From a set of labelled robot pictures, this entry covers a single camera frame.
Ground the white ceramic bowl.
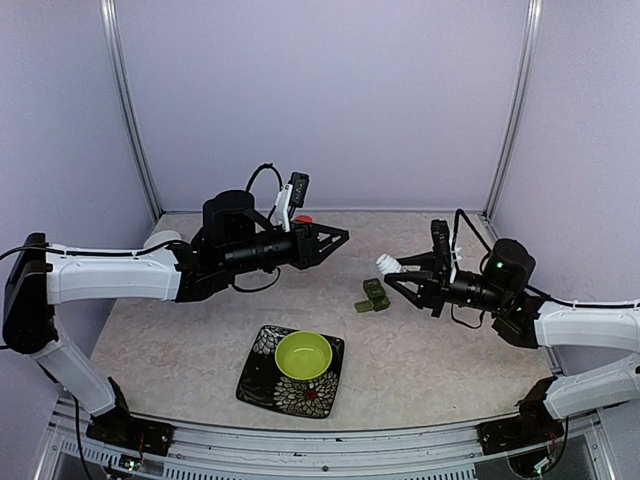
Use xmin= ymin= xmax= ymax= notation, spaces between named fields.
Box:
xmin=143 ymin=230 xmax=182 ymax=249

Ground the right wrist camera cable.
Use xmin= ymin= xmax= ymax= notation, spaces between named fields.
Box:
xmin=452 ymin=207 xmax=496 ymax=261

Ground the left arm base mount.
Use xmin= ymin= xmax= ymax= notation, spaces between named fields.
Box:
xmin=86 ymin=412 xmax=175 ymax=457

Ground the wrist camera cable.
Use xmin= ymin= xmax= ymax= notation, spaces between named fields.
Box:
xmin=244 ymin=162 xmax=284 ymax=201
xmin=452 ymin=207 xmax=496 ymax=261

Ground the green pill organizer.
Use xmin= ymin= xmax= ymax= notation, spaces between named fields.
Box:
xmin=354 ymin=278 xmax=390 ymax=313

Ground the right aluminium frame post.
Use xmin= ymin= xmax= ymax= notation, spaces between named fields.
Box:
xmin=483 ymin=0 xmax=544 ymax=224

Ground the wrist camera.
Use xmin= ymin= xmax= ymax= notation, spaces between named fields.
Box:
xmin=289 ymin=172 xmax=310 ymax=208
xmin=430 ymin=219 xmax=450 ymax=264

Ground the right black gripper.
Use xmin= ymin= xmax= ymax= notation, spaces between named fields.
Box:
xmin=386 ymin=251 xmax=510 ymax=317

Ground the front aluminium rail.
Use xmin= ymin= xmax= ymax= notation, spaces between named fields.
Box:
xmin=35 ymin=399 xmax=537 ymax=479

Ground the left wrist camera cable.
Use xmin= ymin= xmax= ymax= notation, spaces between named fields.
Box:
xmin=244 ymin=162 xmax=284 ymax=201

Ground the red pill bottle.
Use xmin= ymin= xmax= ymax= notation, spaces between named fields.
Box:
xmin=294 ymin=215 xmax=313 ymax=224

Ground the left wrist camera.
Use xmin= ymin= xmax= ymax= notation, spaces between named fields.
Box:
xmin=289 ymin=172 xmax=310 ymax=208

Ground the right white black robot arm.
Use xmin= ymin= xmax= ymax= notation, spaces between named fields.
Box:
xmin=376 ymin=239 xmax=639 ymax=444

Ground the small white pill bottle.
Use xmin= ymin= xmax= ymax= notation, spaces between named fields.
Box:
xmin=376 ymin=253 xmax=407 ymax=276

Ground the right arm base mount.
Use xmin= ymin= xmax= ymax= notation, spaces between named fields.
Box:
xmin=477 ymin=410 xmax=565 ymax=455

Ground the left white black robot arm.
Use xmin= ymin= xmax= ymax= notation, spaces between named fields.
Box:
xmin=2 ymin=190 xmax=349 ymax=445

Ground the aluminium frame post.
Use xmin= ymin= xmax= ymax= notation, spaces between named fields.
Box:
xmin=483 ymin=0 xmax=544 ymax=224
xmin=100 ymin=0 xmax=164 ymax=222

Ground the black floral square plate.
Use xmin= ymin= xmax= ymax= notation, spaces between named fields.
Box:
xmin=236 ymin=325 xmax=345 ymax=419

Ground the left aluminium frame post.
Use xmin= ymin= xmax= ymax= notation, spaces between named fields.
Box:
xmin=100 ymin=0 xmax=164 ymax=222

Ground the lime green bowl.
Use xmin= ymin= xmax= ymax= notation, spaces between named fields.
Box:
xmin=274 ymin=331 xmax=333 ymax=381

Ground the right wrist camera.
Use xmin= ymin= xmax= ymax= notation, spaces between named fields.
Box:
xmin=430 ymin=219 xmax=450 ymax=264

